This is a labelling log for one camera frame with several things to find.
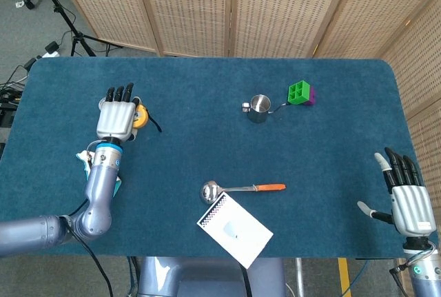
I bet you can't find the steel ladle orange handle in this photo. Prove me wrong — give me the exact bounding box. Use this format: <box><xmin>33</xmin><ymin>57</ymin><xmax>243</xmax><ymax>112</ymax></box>
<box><xmin>199</xmin><ymin>180</ymin><xmax>287</xmax><ymax>206</ymax></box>

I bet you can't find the blue-grey robot torso base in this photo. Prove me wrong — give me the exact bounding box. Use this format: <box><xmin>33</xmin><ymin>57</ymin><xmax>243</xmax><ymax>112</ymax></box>
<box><xmin>137</xmin><ymin>256</ymin><xmax>287</xmax><ymax>297</ymax></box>

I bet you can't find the purple plastic block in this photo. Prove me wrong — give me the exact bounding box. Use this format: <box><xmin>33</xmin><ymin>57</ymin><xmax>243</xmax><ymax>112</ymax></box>
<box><xmin>302</xmin><ymin>86</ymin><xmax>318</xmax><ymax>107</ymax></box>

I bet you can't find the white box checker print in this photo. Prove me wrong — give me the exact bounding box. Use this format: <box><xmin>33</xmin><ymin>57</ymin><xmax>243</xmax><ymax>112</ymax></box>
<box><xmin>196</xmin><ymin>192</ymin><xmax>275</xmax><ymax>270</ymax></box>

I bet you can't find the wicker folding screen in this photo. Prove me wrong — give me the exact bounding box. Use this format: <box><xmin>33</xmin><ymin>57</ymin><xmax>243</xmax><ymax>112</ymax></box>
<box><xmin>51</xmin><ymin>0</ymin><xmax>441</xmax><ymax>297</ymax></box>

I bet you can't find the yellow tape measure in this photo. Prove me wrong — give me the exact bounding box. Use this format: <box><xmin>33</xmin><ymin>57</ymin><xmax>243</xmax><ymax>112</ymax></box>
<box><xmin>132</xmin><ymin>103</ymin><xmax>163</xmax><ymax>134</ymax></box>

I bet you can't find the steel gooseneck pitcher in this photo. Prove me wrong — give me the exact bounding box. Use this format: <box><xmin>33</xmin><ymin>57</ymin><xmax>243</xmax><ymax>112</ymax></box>
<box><xmin>241</xmin><ymin>94</ymin><xmax>289</xmax><ymax>124</ymax></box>

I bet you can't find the blue carpet table mat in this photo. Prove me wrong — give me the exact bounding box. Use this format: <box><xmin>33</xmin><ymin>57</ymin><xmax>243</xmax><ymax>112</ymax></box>
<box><xmin>0</xmin><ymin>56</ymin><xmax>440</xmax><ymax>259</ymax></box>

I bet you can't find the white power strip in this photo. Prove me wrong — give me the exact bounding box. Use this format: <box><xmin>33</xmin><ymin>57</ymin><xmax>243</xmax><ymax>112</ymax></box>
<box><xmin>41</xmin><ymin>41</ymin><xmax>62</xmax><ymax>59</ymax></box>

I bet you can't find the metal table leg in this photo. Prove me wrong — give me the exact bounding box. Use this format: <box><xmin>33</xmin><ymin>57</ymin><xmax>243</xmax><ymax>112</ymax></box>
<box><xmin>295</xmin><ymin>258</ymin><xmax>306</xmax><ymax>297</ymax></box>

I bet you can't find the green plastic compartment block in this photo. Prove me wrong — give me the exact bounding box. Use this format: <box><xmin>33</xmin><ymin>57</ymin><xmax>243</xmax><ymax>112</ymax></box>
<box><xmin>286</xmin><ymin>79</ymin><xmax>313</xmax><ymax>105</ymax></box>

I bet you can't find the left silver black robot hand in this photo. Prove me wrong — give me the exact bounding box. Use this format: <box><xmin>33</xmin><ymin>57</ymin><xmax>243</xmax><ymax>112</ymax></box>
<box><xmin>95</xmin><ymin>82</ymin><xmax>144</xmax><ymax>143</ymax></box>

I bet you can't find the blue floor cable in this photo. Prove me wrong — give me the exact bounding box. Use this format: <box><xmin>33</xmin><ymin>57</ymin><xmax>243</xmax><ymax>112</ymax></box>
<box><xmin>340</xmin><ymin>258</ymin><xmax>369</xmax><ymax>297</ymax></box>

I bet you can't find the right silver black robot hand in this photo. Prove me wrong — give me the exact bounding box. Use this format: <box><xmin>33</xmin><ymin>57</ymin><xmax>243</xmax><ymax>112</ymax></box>
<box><xmin>356</xmin><ymin>147</ymin><xmax>437</xmax><ymax>238</ymax></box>

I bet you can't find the black tripod stand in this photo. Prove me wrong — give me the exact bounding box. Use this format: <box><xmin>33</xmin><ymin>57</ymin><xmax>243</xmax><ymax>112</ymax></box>
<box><xmin>34</xmin><ymin>0</ymin><xmax>123</xmax><ymax>57</ymax></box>

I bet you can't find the white and teal cloth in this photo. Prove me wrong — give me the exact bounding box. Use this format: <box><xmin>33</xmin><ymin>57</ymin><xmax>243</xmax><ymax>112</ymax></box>
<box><xmin>75</xmin><ymin>150</ymin><xmax>124</xmax><ymax>196</ymax></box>

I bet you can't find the black floor cable bundle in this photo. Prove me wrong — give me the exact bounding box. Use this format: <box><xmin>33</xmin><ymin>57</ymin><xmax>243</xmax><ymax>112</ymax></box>
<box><xmin>0</xmin><ymin>57</ymin><xmax>42</xmax><ymax>129</ymax></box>

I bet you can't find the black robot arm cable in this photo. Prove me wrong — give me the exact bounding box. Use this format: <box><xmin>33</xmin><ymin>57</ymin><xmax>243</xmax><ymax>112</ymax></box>
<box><xmin>63</xmin><ymin>219</ymin><xmax>115</xmax><ymax>297</ymax></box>

